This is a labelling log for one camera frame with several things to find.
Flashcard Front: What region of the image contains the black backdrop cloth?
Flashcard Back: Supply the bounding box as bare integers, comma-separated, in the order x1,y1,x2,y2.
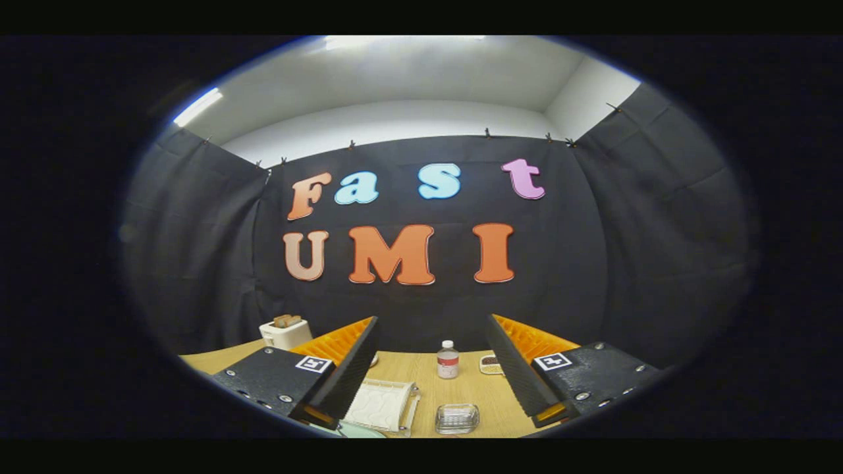
122,82,755,369

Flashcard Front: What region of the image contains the white ribbed drain tray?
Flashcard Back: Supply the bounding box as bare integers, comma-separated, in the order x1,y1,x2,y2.
346,383,412,432

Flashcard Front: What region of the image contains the white toaster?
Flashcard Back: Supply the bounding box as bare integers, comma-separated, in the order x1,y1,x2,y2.
259,315,313,351

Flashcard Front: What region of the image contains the clear bottle with red label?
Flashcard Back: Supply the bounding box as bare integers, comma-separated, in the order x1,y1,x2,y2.
437,340,460,380

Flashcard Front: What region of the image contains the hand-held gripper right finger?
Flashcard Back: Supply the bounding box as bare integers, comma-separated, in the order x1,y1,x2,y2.
486,314,663,429

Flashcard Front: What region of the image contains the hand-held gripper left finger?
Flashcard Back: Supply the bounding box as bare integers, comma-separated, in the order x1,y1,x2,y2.
212,316,381,430

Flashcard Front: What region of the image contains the mint green plate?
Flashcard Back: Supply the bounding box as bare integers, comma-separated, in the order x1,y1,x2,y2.
310,421,388,439

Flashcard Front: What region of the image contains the white wire dish rack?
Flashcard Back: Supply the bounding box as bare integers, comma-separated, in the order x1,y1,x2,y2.
342,379,422,436

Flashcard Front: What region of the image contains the row of small cloth clips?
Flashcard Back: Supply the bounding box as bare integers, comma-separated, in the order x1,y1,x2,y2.
203,100,621,169

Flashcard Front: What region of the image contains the long ceiling light strip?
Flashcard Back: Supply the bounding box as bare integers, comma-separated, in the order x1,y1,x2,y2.
173,88,225,128

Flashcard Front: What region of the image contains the metal wire basket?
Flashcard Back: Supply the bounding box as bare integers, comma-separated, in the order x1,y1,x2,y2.
435,404,480,435

